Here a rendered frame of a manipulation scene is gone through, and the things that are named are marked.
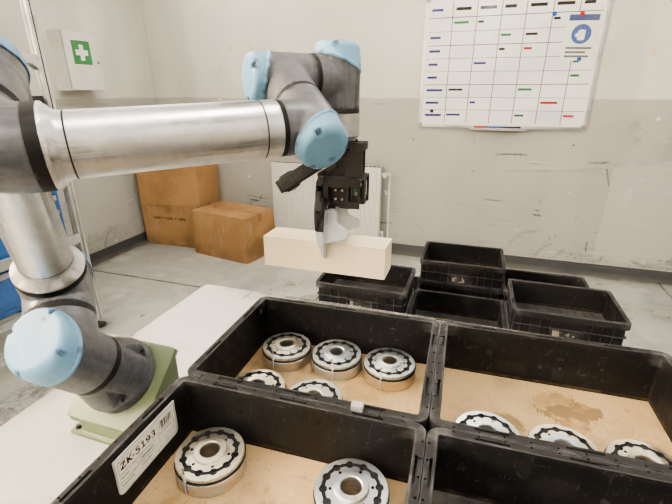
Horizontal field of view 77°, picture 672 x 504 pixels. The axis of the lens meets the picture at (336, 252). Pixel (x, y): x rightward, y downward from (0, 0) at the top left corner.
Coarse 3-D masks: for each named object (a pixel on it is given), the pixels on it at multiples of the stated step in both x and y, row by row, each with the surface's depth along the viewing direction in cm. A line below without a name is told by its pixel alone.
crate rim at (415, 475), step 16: (176, 384) 67; (192, 384) 68; (208, 384) 67; (224, 384) 67; (160, 400) 64; (272, 400) 64; (288, 400) 64; (304, 400) 63; (144, 416) 60; (352, 416) 60; (368, 416) 60; (384, 416) 60; (128, 432) 57; (416, 432) 57; (112, 448) 55; (416, 448) 55; (96, 464) 52; (416, 464) 54; (80, 480) 50; (416, 480) 50; (64, 496) 48; (416, 496) 48
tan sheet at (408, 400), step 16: (256, 352) 92; (256, 368) 87; (304, 368) 87; (416, 368) 87; (288, 384) 82; (336, 384) 82; (352, 384) 82; (368, 384) 82; (416, 384) 82; (368, 400) 78; (384, 400) 78; (400, 400) 78; (416, 400) 78
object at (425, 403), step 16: (256, 304) 92; (288, 304) 93; (304, 304) 92; (320, 304) 92; (240, 320) 86; (400, 320) 87; (416, 320) 86; (432, 320) 86; (224, 336) 80; (432, 336) 80; (208, 352) 75; (432, 352) 75; (192, 368) 71; (432, 368) 71; (240, 384) 67; (256, 384) 67; (432, 384) 67; (320, 400) 63; (336, 400) 63; (400, 416) 60; (416, 416) 60
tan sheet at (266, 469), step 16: (192, 432) 71; (256, 448) 67; (256, 464) 65; (272, 464) 65; (288, 464) 65; (304, 464) 65; (320, 464) 65; (160, 480) 62; (240, 480) 62; (256, 480) 62; (272, 480) 62; (288, 480) 62; (304, 480) 62; (144, 496) 59; (160, 496) 59; (176, 496) 59; (224, 496) 59; (240, 496) 59; (256, 496) 59; (272, 496) 59; (288, 496) 59; (304, 496) 59; (400, 496) 59
